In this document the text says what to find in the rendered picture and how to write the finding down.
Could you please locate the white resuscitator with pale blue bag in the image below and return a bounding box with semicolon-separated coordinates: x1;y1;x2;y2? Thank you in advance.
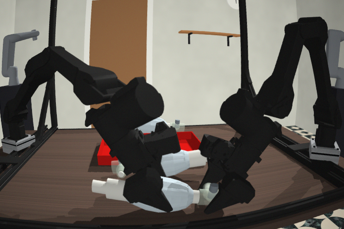
138;117;185;133

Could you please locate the red tray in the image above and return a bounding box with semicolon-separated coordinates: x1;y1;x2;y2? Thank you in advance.
97;131;201;165

